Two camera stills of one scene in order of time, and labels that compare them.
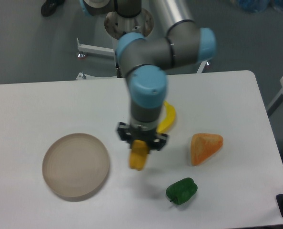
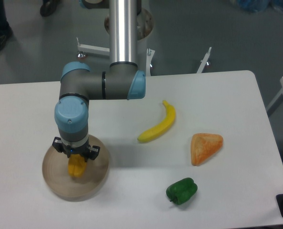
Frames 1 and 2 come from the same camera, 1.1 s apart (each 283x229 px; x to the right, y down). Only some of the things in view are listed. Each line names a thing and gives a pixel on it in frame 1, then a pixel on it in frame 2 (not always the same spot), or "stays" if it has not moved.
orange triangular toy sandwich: x=203 y=146 stays
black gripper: x=146 y=131 to x=86 y=151
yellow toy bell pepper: x=138 y=154 to x=77 y=165
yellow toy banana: x=170 y=115 stays
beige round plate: x=76 y=166 stays
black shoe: x=49 y=7 stays
